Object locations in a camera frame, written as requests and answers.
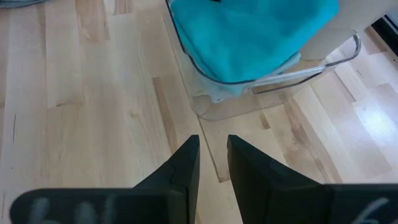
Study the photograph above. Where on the teal microfiber towel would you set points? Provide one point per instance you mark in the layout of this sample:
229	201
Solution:
248	37

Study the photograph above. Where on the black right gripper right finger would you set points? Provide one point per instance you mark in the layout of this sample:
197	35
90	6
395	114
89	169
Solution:
264	193

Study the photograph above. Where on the clear plastic bin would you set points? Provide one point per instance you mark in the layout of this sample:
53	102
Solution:
311	73

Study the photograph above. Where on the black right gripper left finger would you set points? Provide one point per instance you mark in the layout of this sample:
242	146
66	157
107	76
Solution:
174	199

